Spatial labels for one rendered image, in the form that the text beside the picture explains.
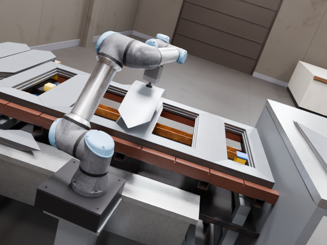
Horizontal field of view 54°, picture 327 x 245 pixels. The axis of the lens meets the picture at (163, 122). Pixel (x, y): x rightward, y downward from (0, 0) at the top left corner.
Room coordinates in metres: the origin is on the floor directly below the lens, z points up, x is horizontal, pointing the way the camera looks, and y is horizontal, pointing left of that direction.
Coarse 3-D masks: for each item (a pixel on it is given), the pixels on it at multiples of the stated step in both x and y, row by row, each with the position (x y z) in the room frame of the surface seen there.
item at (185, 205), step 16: (0, 144) 1.31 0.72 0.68; (16, 160) 1.24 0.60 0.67; (32, 160) 1.27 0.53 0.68; (48, 160) 1.31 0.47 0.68; (64, 160) 1.35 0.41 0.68; (128, 176) 1.39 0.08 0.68; (128, 192) 1.26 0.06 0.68; (144, 192) 1.29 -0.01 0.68; (160, 192) 1.34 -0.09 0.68; (176, 192) 1.38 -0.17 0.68; (160, 208) 1.22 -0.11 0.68; (176, 208) 1.25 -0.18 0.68; (192, 208) 1.29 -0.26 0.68
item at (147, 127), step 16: (32, 80) 1.81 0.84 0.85; (0, 96) 1.49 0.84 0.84; (48, 112) 1.49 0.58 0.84; (160, 112) 2.00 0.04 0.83; (176, 112) 2.10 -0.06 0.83; (192, 112) 2.12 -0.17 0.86; (96, 128) 1.48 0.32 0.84; (128, 128) 1.54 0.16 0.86; (144, 128) 1.60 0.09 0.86; (240, 128) 2.11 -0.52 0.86; (144, 144) 1.47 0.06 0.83; (192, 144) 1.66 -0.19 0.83; (192, 160) 1.46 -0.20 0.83; (240, 176) 1.46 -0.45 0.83
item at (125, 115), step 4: (120, 112) 1.55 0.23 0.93; (124, 112) 1.56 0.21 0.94; (124, 116) 1.54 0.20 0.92; (128, 116) 1.54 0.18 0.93; (132, 116) 1.55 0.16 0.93; (136, 116) 1.56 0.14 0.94; (124, 120) 1.51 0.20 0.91; (128, 120) 1.52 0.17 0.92; (132, 120) 1.53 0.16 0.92; (136, 120) 1.53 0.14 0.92; (140, 120) 1.54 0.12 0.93; (144, 120) 1.55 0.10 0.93; (148, 120) 1.55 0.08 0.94; (136, 124) 1.51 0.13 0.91
